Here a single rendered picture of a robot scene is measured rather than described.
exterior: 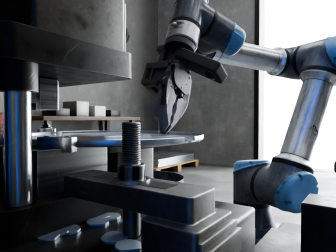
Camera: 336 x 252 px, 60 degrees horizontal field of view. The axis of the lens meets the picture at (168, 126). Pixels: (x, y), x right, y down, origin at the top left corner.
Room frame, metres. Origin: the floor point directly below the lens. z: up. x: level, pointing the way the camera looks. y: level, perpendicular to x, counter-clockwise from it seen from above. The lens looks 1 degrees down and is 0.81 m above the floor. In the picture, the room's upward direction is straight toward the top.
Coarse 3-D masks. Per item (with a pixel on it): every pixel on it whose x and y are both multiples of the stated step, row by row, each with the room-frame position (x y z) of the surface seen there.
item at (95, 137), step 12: (36, 132) 0.50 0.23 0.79; (48, 132) 0.53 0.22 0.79; (72, 132) 0.57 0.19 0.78; (84, 132) 0.58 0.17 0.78; (96, 132) 0.49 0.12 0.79; (108, 132) 0.49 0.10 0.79; (120, 132) 0.49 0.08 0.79; (144, 132) 0.60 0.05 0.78; (156, 132) 0.59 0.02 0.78; (180, 132) 0.55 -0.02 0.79; (192, 132) 0.51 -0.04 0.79; (36, 144) 0.33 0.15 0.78; (84, 144) 0.31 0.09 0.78; (96, 144) 0.31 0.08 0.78; (108, 144) 0.32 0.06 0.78; (120, 144) 0.32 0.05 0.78; (144, 144) 0.33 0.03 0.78; (156, 144) 0.34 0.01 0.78; (168, 144) 0.35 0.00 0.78
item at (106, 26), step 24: (0, 0) 0.31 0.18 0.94; (24, 0) 0.28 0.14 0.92; (48, 0) 0.29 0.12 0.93; (72, 0) 0.31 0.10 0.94; (96, 0) 0.34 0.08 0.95; (120, 0) 0.37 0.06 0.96; (48, 24) 0.29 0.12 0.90; (72, 24) 0.31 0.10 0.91; (96, 24) 0.34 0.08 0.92; (120, 24) 0.37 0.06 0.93; (120, 48) 0.37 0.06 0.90
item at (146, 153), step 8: (112, 152) 0.37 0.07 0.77; (120, 152) 0.41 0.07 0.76; (144, 152) 0.45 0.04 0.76; (152, 152) 0.47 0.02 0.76; (112, 160) 0.42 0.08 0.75; (120, 160) 0.41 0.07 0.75; (144, 160) 0.45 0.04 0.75; (152, 160) 0.47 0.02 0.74; (112, 168) 0.42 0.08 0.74; (152, 168) 0.47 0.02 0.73; (152, 176) 0.47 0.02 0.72
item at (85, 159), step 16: (0, 144) 0.34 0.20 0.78; (0, 160) 0.33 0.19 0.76; (32, 160) 0.28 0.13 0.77; (48, 160) 0.29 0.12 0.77; (64, 160) 0.30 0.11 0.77; (80, 160) 0.32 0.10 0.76; (96, 160) 0.34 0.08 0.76; (0, 176) 0.33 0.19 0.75; (32, 176) 0.28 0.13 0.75; (48, 176) 0.29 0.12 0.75; (32, 192) 0.28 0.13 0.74; (48, 192) 0.29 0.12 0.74
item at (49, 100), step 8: (40, 80) 0.34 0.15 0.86; (48, 80) 0.35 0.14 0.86; (56, 80) 0.35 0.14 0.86; (40, 88) 0.34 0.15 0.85; (48, 88) 0.35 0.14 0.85; (56, 88) 0.35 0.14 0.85; (40, 96) 0.34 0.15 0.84; (48, 96) 0.35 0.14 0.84; (56, 96) 0.35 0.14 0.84; (32, 104) 0.37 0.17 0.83; (40, 104) 0.34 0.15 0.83; (48, 104) 0.35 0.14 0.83; (56, 104) 0.35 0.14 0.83
